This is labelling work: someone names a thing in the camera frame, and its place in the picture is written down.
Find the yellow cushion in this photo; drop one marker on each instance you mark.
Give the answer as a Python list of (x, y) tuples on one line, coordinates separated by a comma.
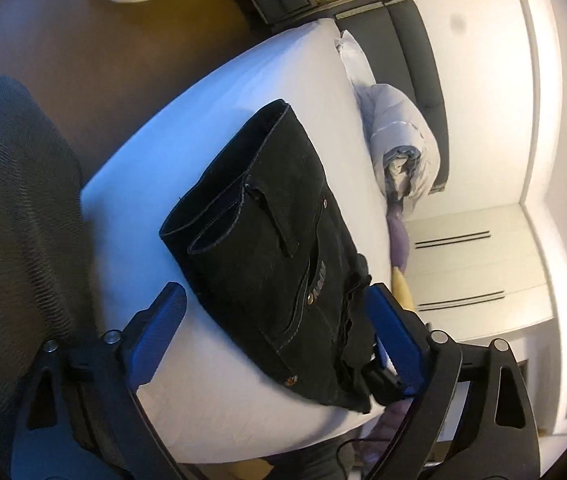
[(403, 287)]

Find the person's right hand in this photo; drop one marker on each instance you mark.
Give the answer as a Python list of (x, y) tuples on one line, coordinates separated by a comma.
[(388, 427)]

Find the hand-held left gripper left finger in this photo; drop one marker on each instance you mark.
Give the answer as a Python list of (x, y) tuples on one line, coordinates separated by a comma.
[(158, 330)]

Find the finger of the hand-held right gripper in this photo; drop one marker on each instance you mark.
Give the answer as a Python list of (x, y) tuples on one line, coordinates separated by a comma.
[(383, 385)]

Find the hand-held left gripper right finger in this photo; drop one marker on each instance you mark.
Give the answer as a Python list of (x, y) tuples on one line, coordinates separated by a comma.
[(393, 340)]

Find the purple cushion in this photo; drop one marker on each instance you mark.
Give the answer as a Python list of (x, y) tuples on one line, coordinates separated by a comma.
[(398, 240)]

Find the white wardrobe drawers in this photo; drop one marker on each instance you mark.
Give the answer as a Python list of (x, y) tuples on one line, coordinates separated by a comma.
[(488, 270)]

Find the bed with white sheet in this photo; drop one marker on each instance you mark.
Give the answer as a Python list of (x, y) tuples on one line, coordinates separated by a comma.
[(163, 135)]

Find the white pillow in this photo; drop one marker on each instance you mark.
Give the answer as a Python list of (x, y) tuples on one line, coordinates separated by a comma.
[(356, 60)]

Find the folded pale duvet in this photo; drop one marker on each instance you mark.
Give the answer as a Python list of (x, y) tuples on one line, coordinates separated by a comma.
[(398, 120)]

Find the grey mesh office chair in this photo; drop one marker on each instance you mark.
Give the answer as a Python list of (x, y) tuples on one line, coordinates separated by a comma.
[(13, 185)]

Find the black pants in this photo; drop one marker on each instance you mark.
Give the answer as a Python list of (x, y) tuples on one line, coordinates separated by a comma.
[(263, 240)]

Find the grey bed headboard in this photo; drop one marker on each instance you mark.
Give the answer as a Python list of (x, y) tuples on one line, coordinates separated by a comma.
[(413, 50)]

